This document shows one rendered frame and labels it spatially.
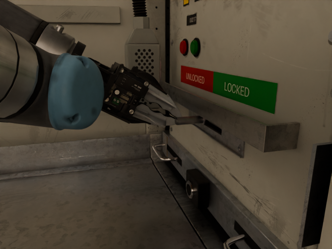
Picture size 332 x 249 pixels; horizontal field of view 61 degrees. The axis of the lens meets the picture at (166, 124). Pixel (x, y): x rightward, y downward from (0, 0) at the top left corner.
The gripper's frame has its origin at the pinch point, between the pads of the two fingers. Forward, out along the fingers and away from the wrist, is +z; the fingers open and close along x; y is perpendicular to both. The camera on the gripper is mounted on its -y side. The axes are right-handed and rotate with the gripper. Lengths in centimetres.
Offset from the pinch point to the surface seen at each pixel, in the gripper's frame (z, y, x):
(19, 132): -24, -36, -26
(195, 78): 1.3, -2.9, 8.1
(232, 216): 9.2, 15.4, -7.9
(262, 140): -0.6, 24.4, 3.5
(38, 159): -16.3, -22.8, -26.0
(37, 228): -12.6, 1.9, -27.2
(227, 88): 1.3, 9.5, 8.0
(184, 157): 8.7, -4.9, -7.0
